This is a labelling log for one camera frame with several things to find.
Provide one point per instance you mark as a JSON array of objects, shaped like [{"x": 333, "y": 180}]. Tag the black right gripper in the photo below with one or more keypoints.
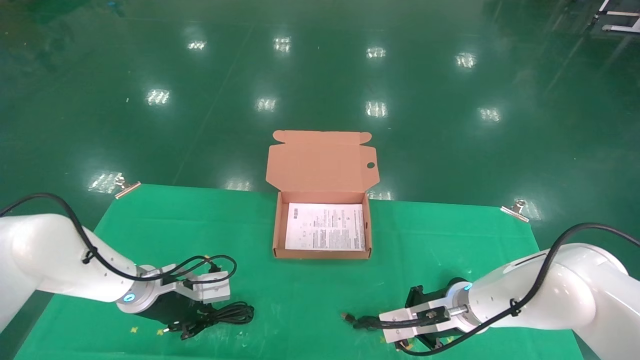
[{"x": 442, "y": 292}]

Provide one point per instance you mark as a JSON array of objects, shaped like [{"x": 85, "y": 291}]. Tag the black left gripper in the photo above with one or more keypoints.
[{"x": 172, "y": 310}]

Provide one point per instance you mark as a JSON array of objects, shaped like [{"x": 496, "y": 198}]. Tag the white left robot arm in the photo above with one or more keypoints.
[{"x": 50, "y": 260}]

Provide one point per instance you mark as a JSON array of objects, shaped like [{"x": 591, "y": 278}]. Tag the open brown cardboard box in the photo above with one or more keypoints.
[{"x": 320, "y": 165}]

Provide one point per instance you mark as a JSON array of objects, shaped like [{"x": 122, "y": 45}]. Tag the green table cloth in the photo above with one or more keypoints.
[{"x": 310, "y": 300}]

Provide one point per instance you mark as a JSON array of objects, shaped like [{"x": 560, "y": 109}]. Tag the white printed instruction sheet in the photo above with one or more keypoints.
[{"x": 325, "y": 227}]

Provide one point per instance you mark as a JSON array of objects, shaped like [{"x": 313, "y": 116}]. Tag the metal binder clip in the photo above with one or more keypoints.
[
  {"x": 127, "y": 190},
  {"x": 515, "y": 212}
]

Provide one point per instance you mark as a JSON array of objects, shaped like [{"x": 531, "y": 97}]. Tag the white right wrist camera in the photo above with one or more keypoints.
[{"x": 415, "y": 320}]

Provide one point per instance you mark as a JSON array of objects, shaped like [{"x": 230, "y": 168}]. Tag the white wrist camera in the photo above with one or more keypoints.
[
  {"x": 415, "y": 320},
  {"x": 210, "y": 289}
]

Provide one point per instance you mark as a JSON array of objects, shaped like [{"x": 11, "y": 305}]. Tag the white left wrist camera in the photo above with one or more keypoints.
[{"x": 210, "y": 289}]

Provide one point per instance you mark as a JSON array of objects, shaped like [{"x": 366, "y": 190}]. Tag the white metal frame base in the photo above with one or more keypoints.
[{"x": 617, "y": 15}]

